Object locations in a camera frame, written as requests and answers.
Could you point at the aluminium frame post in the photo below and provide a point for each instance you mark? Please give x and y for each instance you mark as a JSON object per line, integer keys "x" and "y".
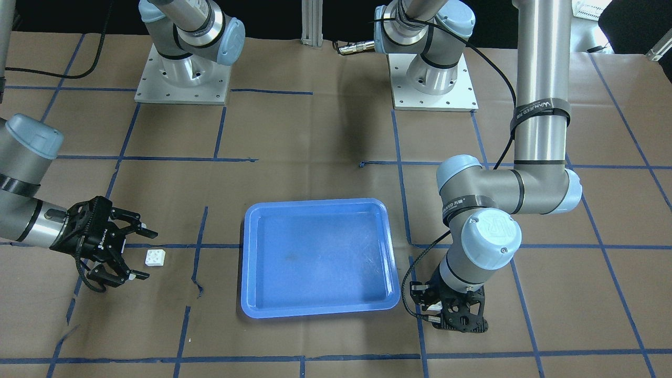
{"x": 311, "y": 19}

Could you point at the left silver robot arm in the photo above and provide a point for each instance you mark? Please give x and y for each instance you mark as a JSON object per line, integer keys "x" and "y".
{"x": 479, "y": 204}

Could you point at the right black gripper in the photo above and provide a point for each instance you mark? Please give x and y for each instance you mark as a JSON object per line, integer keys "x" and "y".
{"x": 97, "y": 240}

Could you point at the plain white block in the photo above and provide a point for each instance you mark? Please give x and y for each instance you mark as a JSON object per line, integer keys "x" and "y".
{"x": 435, "y": 307}

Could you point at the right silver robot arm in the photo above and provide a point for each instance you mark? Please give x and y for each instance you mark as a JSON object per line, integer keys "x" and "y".
{"x": 195, "y": 43}

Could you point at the blue plastic tray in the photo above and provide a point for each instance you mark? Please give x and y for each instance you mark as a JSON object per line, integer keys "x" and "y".
{"x": 317, "y": 257}

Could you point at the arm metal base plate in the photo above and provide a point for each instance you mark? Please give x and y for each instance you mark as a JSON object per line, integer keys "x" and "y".
{"x": 420, "y": 87}
{"x": 190, "y": 80}

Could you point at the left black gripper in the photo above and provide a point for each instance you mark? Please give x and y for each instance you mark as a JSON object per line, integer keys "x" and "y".
{"x": 420, "y": 297}

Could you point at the white block with holes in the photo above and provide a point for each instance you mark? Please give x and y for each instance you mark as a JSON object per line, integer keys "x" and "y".
{"x": 155, "y": 257}

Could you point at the silver cable connector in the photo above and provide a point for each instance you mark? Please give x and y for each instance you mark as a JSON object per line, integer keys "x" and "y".
{"x": 354, "y": 48}

